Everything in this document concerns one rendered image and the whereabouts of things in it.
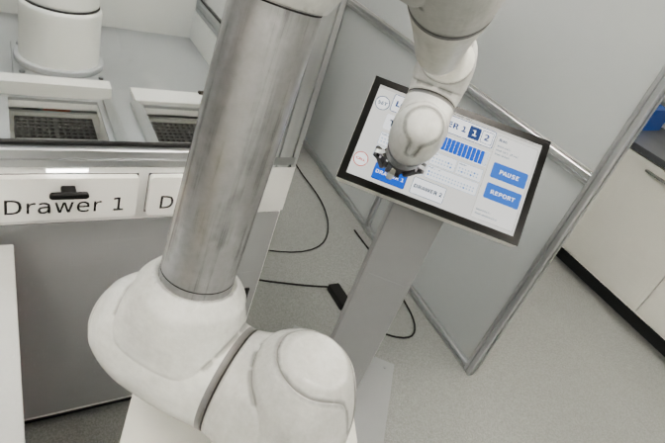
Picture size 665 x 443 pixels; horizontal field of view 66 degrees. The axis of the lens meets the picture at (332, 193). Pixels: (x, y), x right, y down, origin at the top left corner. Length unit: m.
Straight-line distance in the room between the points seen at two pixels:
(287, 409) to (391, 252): 1.00
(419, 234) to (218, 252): 0.99
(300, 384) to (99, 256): 0.84
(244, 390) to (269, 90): 0.37
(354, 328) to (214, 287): 1.18
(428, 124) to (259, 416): 0.56
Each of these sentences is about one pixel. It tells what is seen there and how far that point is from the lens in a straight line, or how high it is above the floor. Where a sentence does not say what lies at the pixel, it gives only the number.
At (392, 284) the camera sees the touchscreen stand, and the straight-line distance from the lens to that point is 1.68.
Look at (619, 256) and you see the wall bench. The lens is 3.45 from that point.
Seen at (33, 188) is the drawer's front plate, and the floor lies 0.90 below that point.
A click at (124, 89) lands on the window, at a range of 1.17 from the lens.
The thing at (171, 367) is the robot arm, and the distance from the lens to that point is 0.72.
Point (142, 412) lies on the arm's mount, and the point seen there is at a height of 0.83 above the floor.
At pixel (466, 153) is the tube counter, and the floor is 1.11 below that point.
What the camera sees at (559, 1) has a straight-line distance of 2.20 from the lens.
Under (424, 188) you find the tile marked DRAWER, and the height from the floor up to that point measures 1.00.
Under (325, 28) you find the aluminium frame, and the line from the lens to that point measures 1.24.
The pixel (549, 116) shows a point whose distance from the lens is 2.12.
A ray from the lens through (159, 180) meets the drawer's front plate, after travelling 1.26.
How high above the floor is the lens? 1.61
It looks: 30 degrees down
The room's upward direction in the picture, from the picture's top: 20 degrees clockwise
